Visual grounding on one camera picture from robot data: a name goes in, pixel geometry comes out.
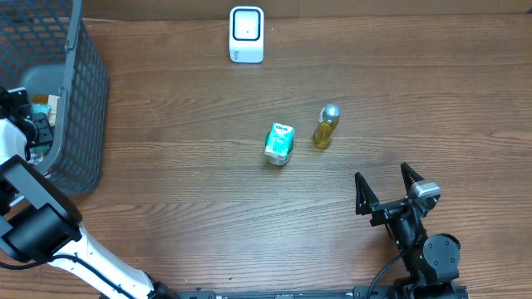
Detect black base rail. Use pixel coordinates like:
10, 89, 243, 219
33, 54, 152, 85
99, 284, 470, 299

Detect teal wet wipes pack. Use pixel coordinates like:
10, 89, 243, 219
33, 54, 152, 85
32, 104, 52, 116

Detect teal Kleenex tissue pack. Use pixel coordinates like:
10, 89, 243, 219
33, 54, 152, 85
264, 122, 295, 166

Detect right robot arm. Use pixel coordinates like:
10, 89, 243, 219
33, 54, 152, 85
353, 163, 468, 298

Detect grey plastic mesh basket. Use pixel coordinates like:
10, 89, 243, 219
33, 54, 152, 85
1, 0, 109, 195

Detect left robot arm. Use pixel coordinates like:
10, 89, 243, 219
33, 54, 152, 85
1, 88, 175, 299

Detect yellow tea bottle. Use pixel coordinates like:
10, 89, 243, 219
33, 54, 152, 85
313, 104, 340, 149

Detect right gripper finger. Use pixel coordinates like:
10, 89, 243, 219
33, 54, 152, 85
354, 172, 379, 215
401, 162, 424, 194

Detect brown snack bag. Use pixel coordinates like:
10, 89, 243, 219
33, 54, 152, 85
32, 94, 59, 127

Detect white barcode scanner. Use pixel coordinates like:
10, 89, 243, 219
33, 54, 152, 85
229, 6, 265, 64

